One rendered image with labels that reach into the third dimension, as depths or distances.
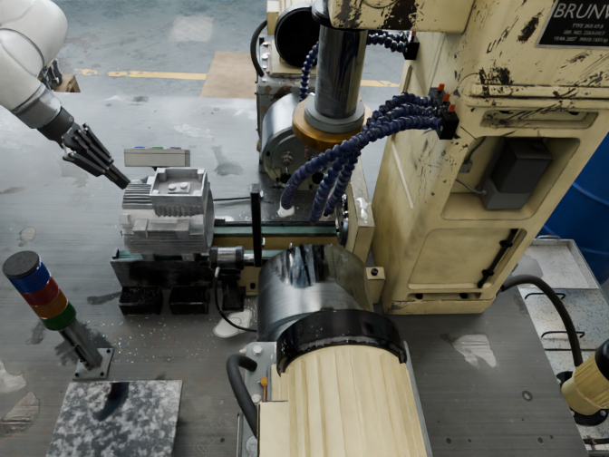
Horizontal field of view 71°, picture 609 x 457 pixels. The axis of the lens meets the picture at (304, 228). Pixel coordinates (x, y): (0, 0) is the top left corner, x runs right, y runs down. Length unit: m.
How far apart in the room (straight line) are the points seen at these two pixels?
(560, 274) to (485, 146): 1.30
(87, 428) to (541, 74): 1.05
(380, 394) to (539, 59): 0.55
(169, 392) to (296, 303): 0.37
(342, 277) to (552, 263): 1.48
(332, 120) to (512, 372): 0.81
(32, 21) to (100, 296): 0.70
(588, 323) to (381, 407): 1.56
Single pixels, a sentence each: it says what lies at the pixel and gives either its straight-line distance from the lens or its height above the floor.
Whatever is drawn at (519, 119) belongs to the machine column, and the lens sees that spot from 0.87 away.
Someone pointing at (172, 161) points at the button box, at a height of 1.06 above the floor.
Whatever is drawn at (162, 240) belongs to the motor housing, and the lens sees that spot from 1.10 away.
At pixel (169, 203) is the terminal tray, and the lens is 1.06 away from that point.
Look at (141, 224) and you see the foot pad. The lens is 1.09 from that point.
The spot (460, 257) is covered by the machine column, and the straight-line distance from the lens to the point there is 1.10.
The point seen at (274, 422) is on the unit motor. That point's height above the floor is 1.31.
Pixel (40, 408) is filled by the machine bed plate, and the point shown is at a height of 0.80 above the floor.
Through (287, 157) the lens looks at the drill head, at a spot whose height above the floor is 1.08.
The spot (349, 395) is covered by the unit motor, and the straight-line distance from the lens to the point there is 0.53.
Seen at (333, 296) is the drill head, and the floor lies 1.16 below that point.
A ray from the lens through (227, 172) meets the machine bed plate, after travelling 1.62.
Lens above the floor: 1.85
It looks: 48 degrees down
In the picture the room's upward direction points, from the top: 5 degrees clockwise
